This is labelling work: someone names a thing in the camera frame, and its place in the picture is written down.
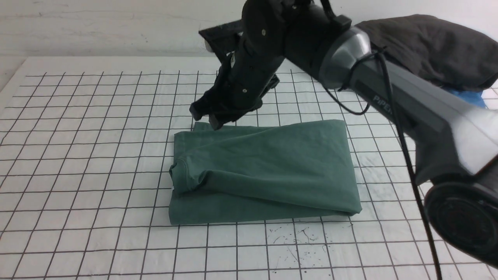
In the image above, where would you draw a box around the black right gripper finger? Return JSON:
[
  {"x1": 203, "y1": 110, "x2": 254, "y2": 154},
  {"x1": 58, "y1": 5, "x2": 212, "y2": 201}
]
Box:
[
  {"x1": 189, "y1": 99, "x2": 218, "y2": 121},
  {"x1": 208, "y1": 109, "x2": 249, "y2": 131}
]

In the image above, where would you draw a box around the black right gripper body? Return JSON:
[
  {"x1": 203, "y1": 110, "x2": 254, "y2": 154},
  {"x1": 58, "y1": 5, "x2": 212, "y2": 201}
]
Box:
[{"x1": 202, "y1": 37, "x2": 284, "y2": 117}]

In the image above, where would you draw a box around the green long-sleeved shirt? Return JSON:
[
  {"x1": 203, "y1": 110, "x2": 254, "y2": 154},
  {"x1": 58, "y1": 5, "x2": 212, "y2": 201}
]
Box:
[{"x1": 168, "y1": 119, "x2": 362, "y2": 225}]

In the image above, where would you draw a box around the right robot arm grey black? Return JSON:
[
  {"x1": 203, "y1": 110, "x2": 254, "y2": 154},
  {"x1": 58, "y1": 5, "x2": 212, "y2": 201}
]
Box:
[{"x1": 189, "y1": 0, "x2": 498, "y2": 268}]

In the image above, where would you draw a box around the white grid-patterned table cloth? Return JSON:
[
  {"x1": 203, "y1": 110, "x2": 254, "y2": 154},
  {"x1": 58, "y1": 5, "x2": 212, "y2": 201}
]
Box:
[{"x1": 0, "y1": 57, "x2": 437, "y2": 280}]

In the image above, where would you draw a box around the dark grey crumpled garment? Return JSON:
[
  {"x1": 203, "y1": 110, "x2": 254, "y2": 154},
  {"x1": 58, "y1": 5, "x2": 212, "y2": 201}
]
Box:
[{"x1": 356, "y1": 14, "x2": 498, "y2": 92}]

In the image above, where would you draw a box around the blue crumpled garment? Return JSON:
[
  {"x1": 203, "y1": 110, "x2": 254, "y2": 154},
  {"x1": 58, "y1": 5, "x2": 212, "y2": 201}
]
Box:
[{"x1": 442, "y1": 87, "x2": 487, "y2": 109}]

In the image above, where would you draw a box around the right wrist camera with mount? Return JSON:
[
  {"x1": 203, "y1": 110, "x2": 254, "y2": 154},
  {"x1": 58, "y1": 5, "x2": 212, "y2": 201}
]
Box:
[{"x1": 198, "y1": 19, "x2": 243, "y2": 63}]

